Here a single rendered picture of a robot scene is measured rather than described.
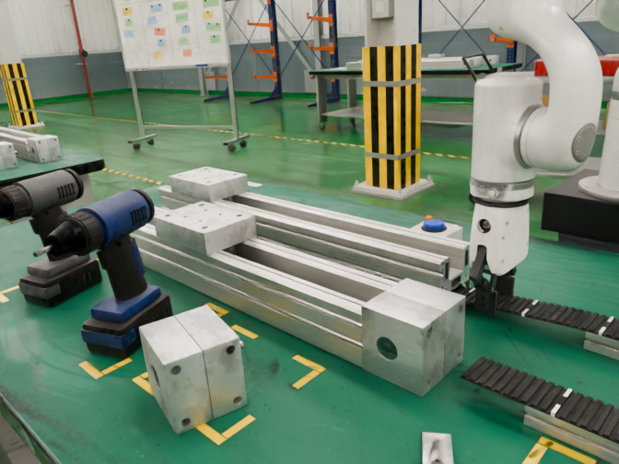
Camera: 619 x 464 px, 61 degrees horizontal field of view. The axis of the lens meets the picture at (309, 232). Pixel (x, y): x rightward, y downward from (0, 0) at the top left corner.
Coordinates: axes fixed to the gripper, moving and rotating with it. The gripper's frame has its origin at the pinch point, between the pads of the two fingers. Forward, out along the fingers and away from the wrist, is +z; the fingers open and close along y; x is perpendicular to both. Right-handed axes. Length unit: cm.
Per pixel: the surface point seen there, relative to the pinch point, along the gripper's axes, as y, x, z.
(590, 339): -1.3, -14.1, 1.7
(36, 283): -44, 62, -2
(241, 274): -24.0, 30.2, -4.1
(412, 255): -4.8, 11.5, -5.3
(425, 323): -22.9, -2.2, -6.4
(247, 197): 2, 60, -5
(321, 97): 461, 462, 37
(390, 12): 266, 209, -52
